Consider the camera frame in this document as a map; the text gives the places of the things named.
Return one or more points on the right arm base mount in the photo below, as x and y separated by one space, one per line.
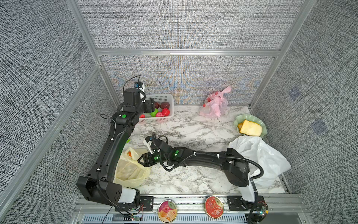
256 212

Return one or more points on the red round tin lid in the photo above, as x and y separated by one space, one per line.
214 207

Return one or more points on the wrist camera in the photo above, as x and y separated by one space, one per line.
139 85
148 145

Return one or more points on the yellow plastic bag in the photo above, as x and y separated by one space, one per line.
129 173

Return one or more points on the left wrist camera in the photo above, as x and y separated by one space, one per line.
139 85

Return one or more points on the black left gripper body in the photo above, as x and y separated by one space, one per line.
147 106

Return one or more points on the pink plastic bag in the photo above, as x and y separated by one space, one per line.
215 104

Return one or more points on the white plastic basket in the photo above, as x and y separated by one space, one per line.
159 98

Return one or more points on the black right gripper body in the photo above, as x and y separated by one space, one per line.
153 159

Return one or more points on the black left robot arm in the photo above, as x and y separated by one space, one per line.
98 185

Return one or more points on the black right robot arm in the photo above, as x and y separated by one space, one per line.
240 171

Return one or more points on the white plastic bag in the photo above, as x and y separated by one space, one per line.
271 160

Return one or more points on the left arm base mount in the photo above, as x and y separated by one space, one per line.
144 203

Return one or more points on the yellow bread slice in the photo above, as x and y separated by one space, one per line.
250 128

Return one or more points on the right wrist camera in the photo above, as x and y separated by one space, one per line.
148 145

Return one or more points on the green wrinkled fruit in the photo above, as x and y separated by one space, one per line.
153 114

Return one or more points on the green glass bowl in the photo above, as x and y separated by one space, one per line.
239 119

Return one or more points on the pink round tin lid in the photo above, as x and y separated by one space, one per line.
167 211

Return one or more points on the aluminium frame rail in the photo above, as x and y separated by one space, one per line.
188 52

